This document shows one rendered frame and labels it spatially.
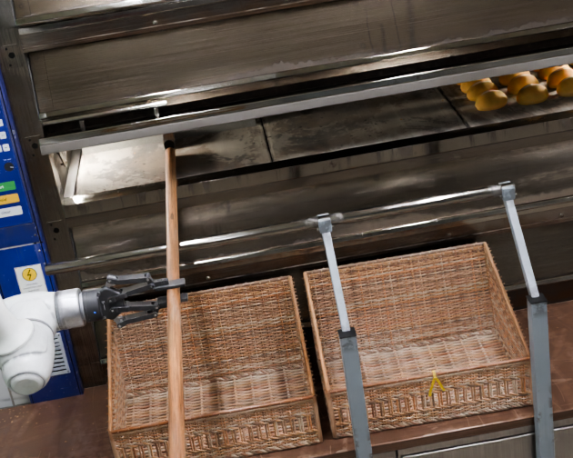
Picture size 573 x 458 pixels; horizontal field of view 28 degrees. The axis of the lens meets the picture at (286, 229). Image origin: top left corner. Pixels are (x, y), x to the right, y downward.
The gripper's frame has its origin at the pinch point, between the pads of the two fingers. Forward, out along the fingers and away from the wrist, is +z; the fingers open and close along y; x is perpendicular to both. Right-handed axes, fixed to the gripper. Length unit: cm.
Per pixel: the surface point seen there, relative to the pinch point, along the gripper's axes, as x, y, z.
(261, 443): -17, 58, 14
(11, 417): -57, 62, -59
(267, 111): -52, -21, 30
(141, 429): -18, 47, -16
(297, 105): -53, -21, 38
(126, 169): -87, 1, -13
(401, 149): -67, 2, 67
